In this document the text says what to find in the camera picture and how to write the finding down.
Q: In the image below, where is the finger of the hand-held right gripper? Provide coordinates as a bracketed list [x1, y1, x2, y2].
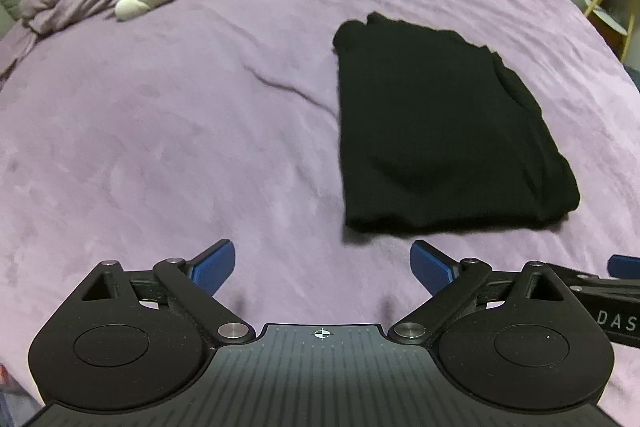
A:
[607, 255, 640, 279]
[546, 262, 640, 294]

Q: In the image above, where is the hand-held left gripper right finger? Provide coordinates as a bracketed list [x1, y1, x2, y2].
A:
[388, 240, 572, 344]

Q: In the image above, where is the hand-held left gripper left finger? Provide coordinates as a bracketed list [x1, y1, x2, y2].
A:
[80, 239, 257, 344]

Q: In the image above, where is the black garment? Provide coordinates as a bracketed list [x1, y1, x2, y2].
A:
[332, 11, 582, 236]

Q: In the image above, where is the purple bed sheet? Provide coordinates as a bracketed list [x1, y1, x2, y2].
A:
[0, 0, 640, 408]

